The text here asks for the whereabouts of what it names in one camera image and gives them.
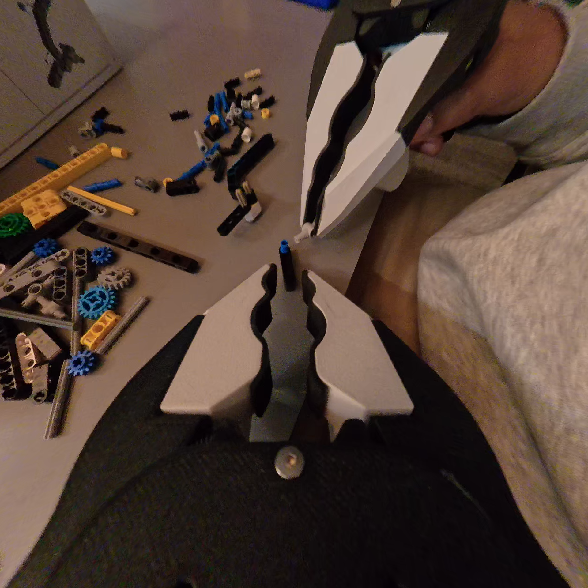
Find pile of beams and gears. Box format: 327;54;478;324
0;142;152;439

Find black and blue pin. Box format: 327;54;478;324
279;250;297;292

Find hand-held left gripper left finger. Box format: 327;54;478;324
159;263;278;430

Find grey lego gear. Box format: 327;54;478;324
97;267;132;290

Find long black lego beam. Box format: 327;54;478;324
77;221;200;274

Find yellow lego connector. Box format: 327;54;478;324
80;311;122;351

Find person's right hand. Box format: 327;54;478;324
410;4;569;155

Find lego instruction booklet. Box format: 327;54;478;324
0;0;124;170

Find short grey lego beam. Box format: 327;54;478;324
61;189;107;217

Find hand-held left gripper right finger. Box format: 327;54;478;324
301;270;414;441

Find pile of small lego pins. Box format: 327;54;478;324
34;68;277;198

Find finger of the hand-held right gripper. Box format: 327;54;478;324
300;40;369;230
316;32;450;239

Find long yellow lego beam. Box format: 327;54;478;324
0;142;113;217

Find large blue lego gear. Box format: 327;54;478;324
77;286;118;320

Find yellow lego block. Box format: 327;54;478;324
21;189;69;229

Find grey lego axle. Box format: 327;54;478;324
96;296;150;355
43;359;76;439

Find black angled lego assembly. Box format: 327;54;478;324
217;133;276;237

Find yellow lego axle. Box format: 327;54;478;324
66;185;138;217

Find green lego gear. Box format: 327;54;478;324
0;213;33;238

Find beige pants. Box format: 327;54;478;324
347;149;522;356

